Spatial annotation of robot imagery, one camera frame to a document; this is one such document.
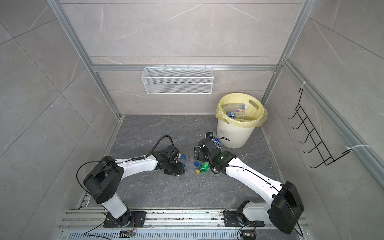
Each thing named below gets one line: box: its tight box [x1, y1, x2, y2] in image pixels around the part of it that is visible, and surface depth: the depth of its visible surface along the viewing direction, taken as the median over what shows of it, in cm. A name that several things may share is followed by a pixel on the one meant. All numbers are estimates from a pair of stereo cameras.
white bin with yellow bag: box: [215, 93, 269, 149], surface depth 92 cm
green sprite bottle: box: [195, 161, 210, 175], surface depth 88 cm
